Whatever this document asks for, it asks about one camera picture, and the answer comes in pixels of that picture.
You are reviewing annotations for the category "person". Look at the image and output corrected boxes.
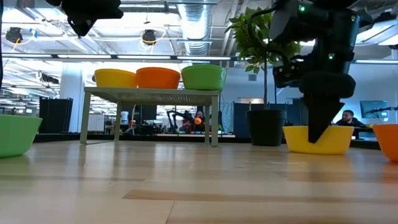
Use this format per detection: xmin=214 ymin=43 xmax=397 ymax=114
xmin=335 ymin=109 xmax=367 ymax=128

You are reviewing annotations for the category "black office cabinet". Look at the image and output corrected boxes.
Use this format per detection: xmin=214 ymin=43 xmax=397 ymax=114
xmin=39 ymin=97 xmax=74 ymax=134

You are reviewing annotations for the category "linear ceiling light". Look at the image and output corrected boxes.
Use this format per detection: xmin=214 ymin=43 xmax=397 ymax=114
xmin=175 ymin=55 xmax=233 ymax=61
xmin=354 ymin=59 xmax=398 ymax=65
xmin=1 ymin=54 xmax=53 ymax=59
xmin=57 ymin=54 xmax=112 ymax=60
xmin=116 ymin=55 xmax=172 ymax=60

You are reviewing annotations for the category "silver ceiling ventilation duct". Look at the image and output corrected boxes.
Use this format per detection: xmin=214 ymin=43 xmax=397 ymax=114
xmin=177 ymin=2 xmax=215 ymax=57

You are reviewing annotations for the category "green plastic mini bowl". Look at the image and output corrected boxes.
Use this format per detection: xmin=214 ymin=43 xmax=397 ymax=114
xmin=0 ymin=114 xmax=44 ymax=159
xmin=180 ymin=64 xmax=228 ymax=91

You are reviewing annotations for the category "computer monitor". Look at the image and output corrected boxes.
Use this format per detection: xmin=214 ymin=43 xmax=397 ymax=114
xmin=359 ymin=100 xmax=389 ymax=119

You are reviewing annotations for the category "black bar behind shelf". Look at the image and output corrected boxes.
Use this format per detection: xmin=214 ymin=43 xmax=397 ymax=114
xmin=88 ymin=133 xmax=252 ymax=143

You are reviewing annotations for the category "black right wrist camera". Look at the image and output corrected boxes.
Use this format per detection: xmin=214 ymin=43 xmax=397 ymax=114
xmin=272 ymin=60 xmax=302 ymax=89

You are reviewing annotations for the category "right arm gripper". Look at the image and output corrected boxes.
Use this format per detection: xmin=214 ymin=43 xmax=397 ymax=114
xmin=300 ymin=46 xmax=357 ymax=144

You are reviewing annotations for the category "yellow plastic mini bowl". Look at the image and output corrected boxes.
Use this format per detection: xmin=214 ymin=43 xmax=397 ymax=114
xmin=282 ymin=125 xmax=355 ymax=156
xmin=94 ymin=68 xmax=138 ymax=89

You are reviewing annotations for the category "black plant pot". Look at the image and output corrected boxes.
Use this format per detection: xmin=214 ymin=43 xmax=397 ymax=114
xmin=245 ymin=108 xmax=287 ymax=147

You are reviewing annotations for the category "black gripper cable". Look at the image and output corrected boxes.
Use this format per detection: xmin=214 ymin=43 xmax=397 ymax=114
xmin=247 ymin=6 xmax=292 ymax=68

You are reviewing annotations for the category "green leafy potted tree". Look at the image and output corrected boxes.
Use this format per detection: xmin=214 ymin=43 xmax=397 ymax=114
xmin=225 ymin=6 xmax=302 ymax=110

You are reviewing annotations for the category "orange plastic mini bowl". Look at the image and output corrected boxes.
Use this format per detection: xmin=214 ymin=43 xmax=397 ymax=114
xmin=136 ymin=67 xmax=182 ymax=90
xmin=371 ymin=123 xmax=398 ymax=162

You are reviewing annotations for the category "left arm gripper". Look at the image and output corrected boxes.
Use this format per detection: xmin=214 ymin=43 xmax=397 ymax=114
xmin=45 ymin=0 xmax=124 ymax=37

